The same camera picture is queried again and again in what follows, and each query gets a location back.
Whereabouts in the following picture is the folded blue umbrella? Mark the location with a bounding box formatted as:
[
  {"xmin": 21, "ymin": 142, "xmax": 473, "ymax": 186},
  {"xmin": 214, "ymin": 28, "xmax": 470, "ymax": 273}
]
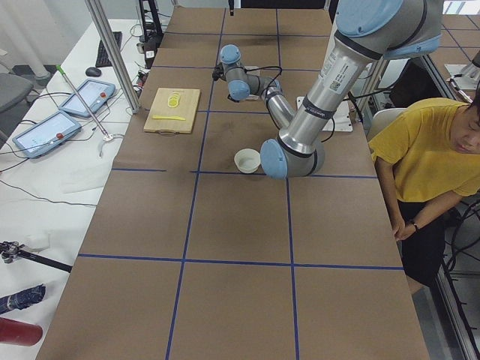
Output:
[{"xmin": 0, "ymin": 284, "xmax": 46, "ymax": 314}]

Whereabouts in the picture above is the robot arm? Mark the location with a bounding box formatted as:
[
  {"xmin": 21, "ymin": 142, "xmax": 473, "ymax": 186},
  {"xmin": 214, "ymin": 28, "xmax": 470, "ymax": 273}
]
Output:
[{"xmin": 212, "ymin": 1, "xmax": 443, "ymax": 179}]

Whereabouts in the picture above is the white bowl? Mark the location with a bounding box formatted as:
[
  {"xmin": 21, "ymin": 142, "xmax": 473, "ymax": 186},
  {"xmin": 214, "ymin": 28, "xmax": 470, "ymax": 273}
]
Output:
[{"xmin": 234, "ymin": 148, "xmax": 261, "ymax": 174}]

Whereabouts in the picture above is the black computer mouse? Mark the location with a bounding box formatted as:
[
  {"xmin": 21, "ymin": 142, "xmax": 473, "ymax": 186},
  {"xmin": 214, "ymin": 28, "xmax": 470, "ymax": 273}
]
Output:
[{"xmin": 85, "ymin": 67, "xmax": 102, "ymax": 77}]

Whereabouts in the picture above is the metal rod with green tip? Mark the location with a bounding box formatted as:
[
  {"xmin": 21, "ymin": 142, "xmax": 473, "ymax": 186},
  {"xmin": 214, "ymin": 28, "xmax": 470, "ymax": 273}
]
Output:
[{"xmin": 55, "ymin": 65, "xmax": 113, "ymax": 142}]

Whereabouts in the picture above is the red cylinder bottle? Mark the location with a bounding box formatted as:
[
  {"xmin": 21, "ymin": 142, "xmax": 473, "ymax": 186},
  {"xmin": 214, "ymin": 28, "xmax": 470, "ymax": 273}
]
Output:
[{"xmin": 1, "ymin": 318, "xmax": 43, "ymax": 347}]

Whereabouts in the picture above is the person in yellow shirt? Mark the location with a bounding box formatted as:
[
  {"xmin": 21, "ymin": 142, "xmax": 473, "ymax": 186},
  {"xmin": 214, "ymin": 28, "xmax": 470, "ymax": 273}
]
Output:
[{"xmin": 368, "ymin": 97, "xmax": 479, "ymax": 293}]

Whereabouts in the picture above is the black tripod stick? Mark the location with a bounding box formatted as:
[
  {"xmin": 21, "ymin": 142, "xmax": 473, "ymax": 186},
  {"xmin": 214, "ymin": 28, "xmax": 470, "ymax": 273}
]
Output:
[{"xmin": 1, "ymin": 241, "xmax": 72, "ymax": 273}]

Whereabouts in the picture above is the grey office chair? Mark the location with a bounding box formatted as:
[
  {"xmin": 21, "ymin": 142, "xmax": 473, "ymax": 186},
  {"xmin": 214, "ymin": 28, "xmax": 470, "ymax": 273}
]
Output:
[{"xmin": 1, "ymin": 72, "xmax": 35, "ymax": 125}]

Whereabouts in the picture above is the aluminium frame post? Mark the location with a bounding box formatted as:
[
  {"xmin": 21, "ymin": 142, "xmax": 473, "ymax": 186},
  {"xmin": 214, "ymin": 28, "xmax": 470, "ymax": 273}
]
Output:
[{"xmin": 85, "ymin": 0, "xmax": 140, "ymax": 114}]

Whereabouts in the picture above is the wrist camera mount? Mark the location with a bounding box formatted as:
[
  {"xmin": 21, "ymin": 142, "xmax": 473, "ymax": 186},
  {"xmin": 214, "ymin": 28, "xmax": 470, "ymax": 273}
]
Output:
[{"xmin": 211, "ymin": 64, "xmax": 226, "ymax": 82}]

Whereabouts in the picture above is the wooden cutting board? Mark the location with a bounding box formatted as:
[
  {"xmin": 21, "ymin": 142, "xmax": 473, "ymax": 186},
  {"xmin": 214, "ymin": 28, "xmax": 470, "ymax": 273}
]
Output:
[{"xmin": 143, "ymin": 88, "xmax": 201, "ymax": 134}]

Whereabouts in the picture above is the white plastic piece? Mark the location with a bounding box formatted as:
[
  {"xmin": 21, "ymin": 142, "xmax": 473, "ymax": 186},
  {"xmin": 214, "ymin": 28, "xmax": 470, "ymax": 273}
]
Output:
[{"xmin": 25, "ymin": 232, "xmax": 50, "ymax": 252}]

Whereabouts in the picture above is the near teach pendant tablet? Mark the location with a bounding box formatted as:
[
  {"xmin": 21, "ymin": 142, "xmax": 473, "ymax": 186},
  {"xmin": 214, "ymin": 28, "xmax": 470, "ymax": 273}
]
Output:
[{"xmin": 13, "ymin": 110, "xmax": 81, "ymax": 159}]

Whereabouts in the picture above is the teach pendant tablet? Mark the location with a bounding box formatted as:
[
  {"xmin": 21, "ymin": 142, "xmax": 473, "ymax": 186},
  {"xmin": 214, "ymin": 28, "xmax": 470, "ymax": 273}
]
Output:
[
  {"xmin": 13, "ymin": 110, "xmax": 81, "ymax": 159},
  {"xmin": 58, "ymin": 79, "xmax": 116, "ymax": 118}
]

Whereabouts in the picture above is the black keyboard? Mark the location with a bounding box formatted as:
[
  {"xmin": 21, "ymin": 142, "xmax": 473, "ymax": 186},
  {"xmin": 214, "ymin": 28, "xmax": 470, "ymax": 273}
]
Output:
[{"xmin": 94, "ymin": 31, "xmax": 124, "ymax": 68}]

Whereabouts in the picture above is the far teach pendant tablet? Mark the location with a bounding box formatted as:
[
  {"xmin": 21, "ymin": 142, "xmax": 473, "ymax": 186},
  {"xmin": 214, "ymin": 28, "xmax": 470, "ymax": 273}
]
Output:
[{"xmin": 58, "ymin": 79, "xmax": 116, "ymax": 118}]

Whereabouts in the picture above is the yellow plastic knife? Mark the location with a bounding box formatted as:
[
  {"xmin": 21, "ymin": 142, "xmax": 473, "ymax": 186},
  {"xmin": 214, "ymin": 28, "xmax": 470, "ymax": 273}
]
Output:
[{"xmin": 151, "ymin": 115, "xmax": 186, "ymax": 121}]

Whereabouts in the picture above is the white camera pillar with base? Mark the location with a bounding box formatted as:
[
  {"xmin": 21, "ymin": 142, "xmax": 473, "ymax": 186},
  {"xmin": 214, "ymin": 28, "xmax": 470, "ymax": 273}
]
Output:
[{"xmin": 296, "ymin": 0, "xmax": 391, "ymax": 133}]

